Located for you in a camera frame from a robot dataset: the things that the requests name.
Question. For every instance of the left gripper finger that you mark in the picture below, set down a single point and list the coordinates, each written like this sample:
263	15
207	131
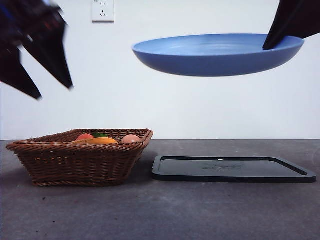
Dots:
52	57
15	70

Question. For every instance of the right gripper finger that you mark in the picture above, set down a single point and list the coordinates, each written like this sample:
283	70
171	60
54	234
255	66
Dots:
307	17
280	27

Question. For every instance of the blue round plate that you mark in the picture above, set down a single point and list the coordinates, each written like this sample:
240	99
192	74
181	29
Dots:
212	62

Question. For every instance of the yellow corn cob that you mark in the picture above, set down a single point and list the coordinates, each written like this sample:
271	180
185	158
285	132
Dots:
100	140

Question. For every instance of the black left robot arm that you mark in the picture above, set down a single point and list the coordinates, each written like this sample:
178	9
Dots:
27	17

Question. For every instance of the brown wicker basket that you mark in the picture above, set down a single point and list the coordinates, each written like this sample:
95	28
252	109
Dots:
82	165

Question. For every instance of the green pepper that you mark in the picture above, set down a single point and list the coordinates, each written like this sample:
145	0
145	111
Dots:
100	135

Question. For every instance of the pale pink egg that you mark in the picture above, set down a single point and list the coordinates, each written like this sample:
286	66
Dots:
131	139

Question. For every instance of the dark rectangular tray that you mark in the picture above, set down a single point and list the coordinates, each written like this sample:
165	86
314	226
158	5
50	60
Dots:
225	175

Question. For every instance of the white wall socket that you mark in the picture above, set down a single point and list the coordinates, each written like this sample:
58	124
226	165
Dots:
103	11

